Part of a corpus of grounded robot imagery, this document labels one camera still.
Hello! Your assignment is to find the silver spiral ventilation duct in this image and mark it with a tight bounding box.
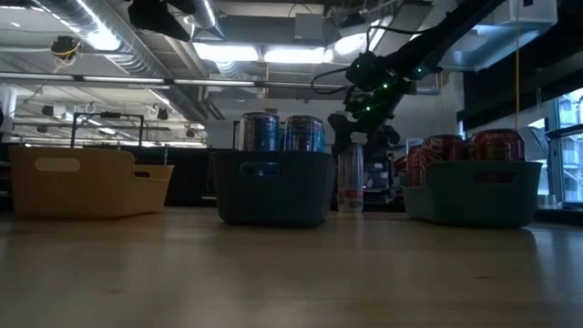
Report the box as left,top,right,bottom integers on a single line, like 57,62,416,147
34,0,177,79
184,0,227,40

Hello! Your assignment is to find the yellow plastic bin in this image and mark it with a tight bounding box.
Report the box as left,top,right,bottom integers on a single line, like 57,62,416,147
8,145,175,219

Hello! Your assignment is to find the fluorescent ceiling light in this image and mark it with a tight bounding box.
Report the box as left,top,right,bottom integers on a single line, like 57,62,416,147
193,41,261,63
262,45,336,65

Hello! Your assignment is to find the grey ceiling pipe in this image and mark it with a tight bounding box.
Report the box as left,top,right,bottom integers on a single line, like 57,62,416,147
0,71,442,96

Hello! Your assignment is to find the black equipment stack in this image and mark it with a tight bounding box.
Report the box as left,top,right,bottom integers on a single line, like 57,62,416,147
363,145,406,213

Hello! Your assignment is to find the yellow hanging cord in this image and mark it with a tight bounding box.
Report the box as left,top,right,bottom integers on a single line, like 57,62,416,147
513,0,521,131

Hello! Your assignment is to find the grey angled panel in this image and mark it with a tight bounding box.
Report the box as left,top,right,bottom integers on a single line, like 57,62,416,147
523,125,550,161

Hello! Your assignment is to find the black background cabinet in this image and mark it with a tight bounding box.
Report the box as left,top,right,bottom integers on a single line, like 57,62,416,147
131,145,220,207

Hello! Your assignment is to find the grey ceiling junction box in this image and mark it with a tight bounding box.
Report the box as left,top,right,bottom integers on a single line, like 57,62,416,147
293,12,325,41

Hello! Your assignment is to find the window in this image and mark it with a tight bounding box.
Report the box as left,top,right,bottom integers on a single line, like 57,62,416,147
544,86,583,204

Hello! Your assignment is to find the red Coca-Cola can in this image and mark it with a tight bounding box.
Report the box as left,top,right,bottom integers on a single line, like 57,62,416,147
405,144,424,188
468,128,527,163
421,134,467,164

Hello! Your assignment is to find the tall white Celsius can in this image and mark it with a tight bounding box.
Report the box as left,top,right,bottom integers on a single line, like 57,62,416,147
336,142,365,213

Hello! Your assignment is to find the black background rig frame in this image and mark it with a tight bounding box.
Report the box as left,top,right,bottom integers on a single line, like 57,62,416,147
70,111,146,149

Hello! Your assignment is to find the black ceiling cord reel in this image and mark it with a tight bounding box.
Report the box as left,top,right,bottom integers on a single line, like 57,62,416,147
48,35,83,74

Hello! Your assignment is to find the silver rectangular duct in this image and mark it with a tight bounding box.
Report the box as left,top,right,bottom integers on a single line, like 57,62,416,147
325,0,438,65

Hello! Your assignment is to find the dark blue plastic bin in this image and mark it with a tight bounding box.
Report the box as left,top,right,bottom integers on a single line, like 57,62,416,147
210,149,338,228

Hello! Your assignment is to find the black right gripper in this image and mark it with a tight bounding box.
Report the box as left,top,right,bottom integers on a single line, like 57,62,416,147
327,54,414,156

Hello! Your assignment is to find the green plastic bin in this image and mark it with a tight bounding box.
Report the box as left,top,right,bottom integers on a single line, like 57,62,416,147
403,159,544,229

